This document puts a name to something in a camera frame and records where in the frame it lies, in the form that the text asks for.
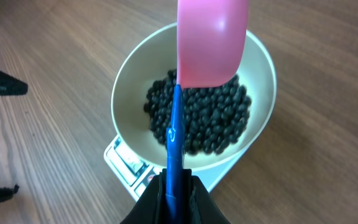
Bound white bowl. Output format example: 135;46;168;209
111;23;277;171

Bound pink scoop with blue handle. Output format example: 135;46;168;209
165;0;248;223

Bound white digital kitchen scale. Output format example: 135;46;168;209
104;136;245;201

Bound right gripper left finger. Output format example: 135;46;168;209
120;169;167;224

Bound black beans in bowl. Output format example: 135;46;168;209
144;69;251;156

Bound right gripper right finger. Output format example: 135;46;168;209
182;169;230;224

